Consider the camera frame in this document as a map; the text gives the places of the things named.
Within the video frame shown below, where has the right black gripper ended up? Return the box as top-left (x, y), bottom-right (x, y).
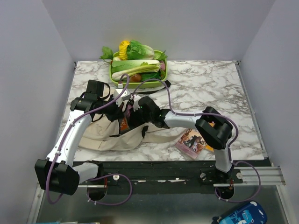
top-left (127, 105), bottom-right (153, 128)

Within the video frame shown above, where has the orange treehouse book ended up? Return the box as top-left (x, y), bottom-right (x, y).
top-left (120, 118), bottom-right (129, 132)

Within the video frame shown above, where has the beige canvas backpack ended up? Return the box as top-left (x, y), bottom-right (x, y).
top-left (78, 80), bottom-right (187, 152)

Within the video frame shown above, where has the pink fairy book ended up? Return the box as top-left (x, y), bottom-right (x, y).
top-left (175, 129), bottom-right (206, 160)

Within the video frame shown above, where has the orange yellow book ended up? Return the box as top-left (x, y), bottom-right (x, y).
top-left (205, 122), bottom-right (215, 153)

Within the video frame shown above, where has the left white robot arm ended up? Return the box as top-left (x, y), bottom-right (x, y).
top-left (35, 80), bottom-right (131, 195)

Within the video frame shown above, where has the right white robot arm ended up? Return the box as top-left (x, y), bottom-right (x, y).
top-left (133, 96), bottom-right (233, 183)

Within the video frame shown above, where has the brown mushroom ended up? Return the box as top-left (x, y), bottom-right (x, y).
top-left (129, 74), bottom-right (142, 83)

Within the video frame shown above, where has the green vegetable tray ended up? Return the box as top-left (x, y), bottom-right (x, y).
top-left (110, 50), bottom-right (168, 88)

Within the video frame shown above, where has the napa cabbage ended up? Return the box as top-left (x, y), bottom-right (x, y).
top-left (110, 59), bottom-right (162, 81)

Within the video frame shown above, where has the green leafy lettuce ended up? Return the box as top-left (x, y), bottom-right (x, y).
top-left (126, 40), bottom-right (155, 60)

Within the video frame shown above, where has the yellow corn flower vegetable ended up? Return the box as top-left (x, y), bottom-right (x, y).
top-left (119, 40), bottom-right (130, 60)

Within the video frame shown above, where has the blue pencil case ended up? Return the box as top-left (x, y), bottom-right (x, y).
top-left (212, 201), bottom-right (268, 224)

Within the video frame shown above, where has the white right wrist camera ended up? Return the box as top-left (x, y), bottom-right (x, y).
top-left (133, 99), bottom-right (140, 112)

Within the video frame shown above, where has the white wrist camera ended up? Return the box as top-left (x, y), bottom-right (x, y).
top-left (133, 99), bottom-right (140, 112)
top-left (113, 88), bottom-right (131, 106)

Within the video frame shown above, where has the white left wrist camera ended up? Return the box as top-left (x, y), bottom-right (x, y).
top-left (113, 88), bottom-right (131, 106)

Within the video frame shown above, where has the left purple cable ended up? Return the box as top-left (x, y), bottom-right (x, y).
top-left (45, 73), bottom-right (133, 207)

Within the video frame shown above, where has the purple cable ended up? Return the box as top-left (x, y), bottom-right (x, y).
top-left (45, 73), bottom-right (133, 207)
top-left (130, 79), bottom-right (262, 203)

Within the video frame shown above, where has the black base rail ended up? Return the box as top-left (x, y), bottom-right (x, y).
top-left (78, 159), bottom-right (272, 195)

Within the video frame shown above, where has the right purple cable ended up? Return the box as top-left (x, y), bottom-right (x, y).
top-left (130, 79), bottom-right (262, 203)

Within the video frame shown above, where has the aluminium frame rail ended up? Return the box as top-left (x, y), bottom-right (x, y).
top-left (28, 160), bottom-right (297, 224)

